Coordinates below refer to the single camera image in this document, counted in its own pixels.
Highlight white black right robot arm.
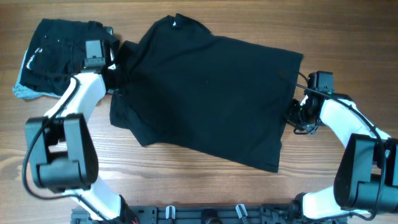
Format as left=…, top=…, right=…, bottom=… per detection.
left=287, top=94, right=397, bottom=222

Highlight folded black polo shirt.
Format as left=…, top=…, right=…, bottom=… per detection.
left=19, top=19, right=120, bottom=96

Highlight folded light blue jeans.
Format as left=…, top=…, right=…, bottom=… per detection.
left=12, top=52, right=60, bottom=100

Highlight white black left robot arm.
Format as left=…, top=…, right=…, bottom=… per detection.
left=22, top=68, right=134, bottom=223

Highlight black t-shirt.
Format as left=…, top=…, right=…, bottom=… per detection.
left=109, top=14, right=303, bottom=172

